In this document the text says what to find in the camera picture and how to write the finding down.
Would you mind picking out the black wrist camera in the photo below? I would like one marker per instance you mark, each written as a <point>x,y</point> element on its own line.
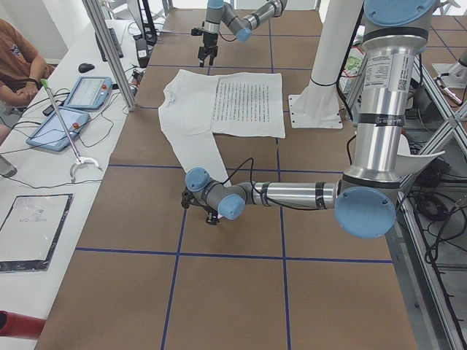
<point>187,198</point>
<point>196,32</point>

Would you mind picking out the red cylinder object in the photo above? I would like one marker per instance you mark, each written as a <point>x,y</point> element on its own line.
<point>21,326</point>

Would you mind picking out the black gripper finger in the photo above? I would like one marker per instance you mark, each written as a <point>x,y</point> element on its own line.
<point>202,57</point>
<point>211,220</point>
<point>212,56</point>

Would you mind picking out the blue teach pendant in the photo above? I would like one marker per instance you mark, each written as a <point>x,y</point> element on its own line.
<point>89,93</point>
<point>50,134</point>

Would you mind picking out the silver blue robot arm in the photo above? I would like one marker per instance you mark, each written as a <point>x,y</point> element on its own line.
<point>221,12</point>
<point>364,199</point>

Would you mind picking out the reacher grabber stick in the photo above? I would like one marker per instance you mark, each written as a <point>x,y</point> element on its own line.
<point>80,160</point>

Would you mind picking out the blue teach pendant far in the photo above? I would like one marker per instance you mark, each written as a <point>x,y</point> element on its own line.
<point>89,93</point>

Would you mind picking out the blue teach pendant near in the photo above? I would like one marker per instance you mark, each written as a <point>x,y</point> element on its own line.
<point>50,134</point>

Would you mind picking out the white long-sleeve printed shirt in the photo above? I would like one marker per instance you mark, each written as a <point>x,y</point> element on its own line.
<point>197,106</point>

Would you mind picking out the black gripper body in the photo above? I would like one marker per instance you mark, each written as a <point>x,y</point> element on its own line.
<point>208,41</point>
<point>211,218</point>

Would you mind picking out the black computer mouse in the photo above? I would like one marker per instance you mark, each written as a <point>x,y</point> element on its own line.
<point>85,67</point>

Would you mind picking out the person in brown shirt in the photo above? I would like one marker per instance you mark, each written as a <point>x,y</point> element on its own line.
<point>22,68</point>

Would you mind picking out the clear plastic bag black edge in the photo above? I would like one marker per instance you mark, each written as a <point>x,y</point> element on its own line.
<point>30,231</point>

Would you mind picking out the aluminium frame post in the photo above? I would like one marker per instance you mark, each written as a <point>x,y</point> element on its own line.
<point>97,19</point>

